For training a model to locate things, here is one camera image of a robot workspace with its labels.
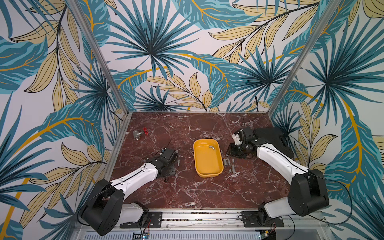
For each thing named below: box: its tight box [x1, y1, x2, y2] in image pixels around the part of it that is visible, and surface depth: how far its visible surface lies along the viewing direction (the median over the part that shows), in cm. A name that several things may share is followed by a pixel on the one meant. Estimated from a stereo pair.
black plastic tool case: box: [252, 127, 295, 159], surface depth 102 cm
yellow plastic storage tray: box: [193, 138, 224, 178], surface depth 95 cm
